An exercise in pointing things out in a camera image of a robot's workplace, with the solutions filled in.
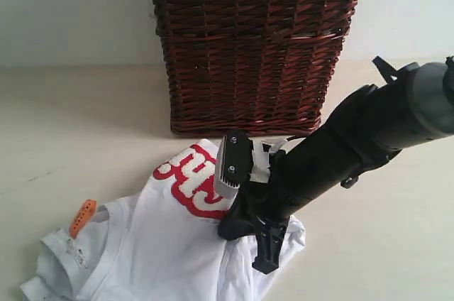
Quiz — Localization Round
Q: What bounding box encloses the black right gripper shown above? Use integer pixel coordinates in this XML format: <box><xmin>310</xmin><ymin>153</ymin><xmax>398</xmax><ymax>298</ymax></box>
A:
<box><xmin>218</xmin><ymin>84</ymin><xmax>397</xmax><ymax>273</ymax></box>

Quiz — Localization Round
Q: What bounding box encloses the white t-shirt with red lettering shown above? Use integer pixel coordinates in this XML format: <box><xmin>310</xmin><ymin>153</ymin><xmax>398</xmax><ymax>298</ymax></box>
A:
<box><xmin>20</xmin><ymin>139</ymin><xmax>306</xmax><ymax>301</ymax></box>

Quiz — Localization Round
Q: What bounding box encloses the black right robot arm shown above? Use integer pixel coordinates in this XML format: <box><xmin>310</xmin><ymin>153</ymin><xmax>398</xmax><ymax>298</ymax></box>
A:
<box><xmin>214</xmin><ymin>57</ymin><xmax>453</xmax><ymax>274</ymax></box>

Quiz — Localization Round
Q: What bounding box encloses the dark brown wicker basket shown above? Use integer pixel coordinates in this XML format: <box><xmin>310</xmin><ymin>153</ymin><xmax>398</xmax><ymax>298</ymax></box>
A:
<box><xmin>153</xmin><ymin>0</ymin><xmax>358</xmax><ymax>136</ymax></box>

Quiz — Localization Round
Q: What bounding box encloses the orange garment tag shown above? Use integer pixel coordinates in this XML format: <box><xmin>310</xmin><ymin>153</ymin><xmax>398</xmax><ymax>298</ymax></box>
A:
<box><xmin>69</xmin><ymin>199</ymin><xmax>97</xmax><ymax>239</ymax></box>

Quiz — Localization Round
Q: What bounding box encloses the black camera cable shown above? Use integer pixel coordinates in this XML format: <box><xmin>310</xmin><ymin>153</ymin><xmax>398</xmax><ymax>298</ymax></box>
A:
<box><xmin>272</xmin><ymin>133</ymin><xmax>313</xmax><ymax>153</ymax></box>

